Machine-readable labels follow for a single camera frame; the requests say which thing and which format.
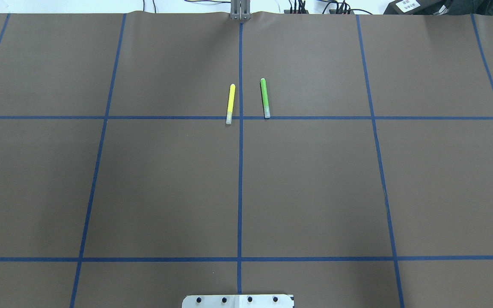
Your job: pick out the yellow marker pen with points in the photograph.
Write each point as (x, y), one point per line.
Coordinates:
(230, 104)

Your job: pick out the green marker pen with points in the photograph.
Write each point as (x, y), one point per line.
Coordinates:
(265, 98)

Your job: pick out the black power adapter box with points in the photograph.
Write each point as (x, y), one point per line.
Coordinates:
(417, 7)

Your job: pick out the aluminium frame post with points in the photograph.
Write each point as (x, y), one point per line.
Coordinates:
(240, 10)

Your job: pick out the white camera stand column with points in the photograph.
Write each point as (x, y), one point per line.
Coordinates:
(239, 301)

